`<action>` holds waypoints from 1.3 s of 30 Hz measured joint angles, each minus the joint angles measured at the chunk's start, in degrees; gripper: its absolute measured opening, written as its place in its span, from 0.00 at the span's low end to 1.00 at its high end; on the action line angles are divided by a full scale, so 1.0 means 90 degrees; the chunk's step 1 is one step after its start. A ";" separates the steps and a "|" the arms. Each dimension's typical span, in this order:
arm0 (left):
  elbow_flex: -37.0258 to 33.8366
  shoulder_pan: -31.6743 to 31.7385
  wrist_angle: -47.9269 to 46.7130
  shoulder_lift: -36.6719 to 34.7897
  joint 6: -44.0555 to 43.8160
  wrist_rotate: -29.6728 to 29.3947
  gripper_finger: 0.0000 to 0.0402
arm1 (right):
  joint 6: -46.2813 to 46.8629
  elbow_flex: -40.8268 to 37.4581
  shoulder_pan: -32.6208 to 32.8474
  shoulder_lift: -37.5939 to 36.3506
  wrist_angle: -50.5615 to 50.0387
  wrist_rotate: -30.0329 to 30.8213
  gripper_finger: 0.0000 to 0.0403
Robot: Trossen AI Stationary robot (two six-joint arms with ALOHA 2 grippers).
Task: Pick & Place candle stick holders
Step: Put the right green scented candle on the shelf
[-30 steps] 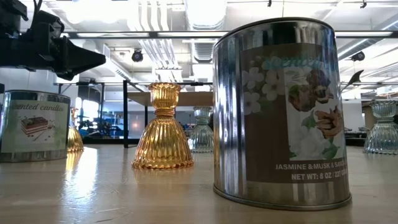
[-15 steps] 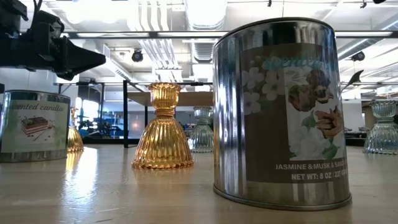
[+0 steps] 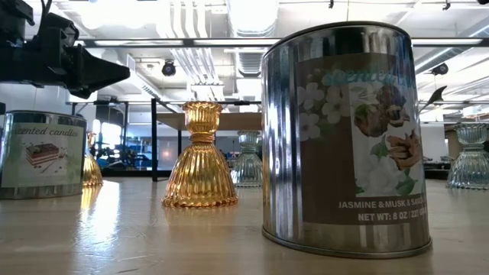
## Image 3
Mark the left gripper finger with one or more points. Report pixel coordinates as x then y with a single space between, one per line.
83 94
99 72

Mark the silver candle tin cake label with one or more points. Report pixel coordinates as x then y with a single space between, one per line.
42 153

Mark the amber glass candlestick holder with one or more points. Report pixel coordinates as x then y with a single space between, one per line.
91 172
200 172

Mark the clear glass candlestick holder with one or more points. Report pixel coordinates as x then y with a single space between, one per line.
470 168
246 168

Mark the silver candle tin jasmine label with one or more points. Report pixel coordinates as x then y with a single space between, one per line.
344 153

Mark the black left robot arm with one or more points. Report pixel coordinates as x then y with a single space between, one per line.
15 15

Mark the snake plant in white pot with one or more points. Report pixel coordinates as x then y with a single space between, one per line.
437 95

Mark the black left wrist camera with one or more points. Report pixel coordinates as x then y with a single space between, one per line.
57 32

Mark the wooden shelf with black frame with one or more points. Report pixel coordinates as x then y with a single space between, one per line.
172 121

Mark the black aluminium frame rail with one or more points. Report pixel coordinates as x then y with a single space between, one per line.
126 173

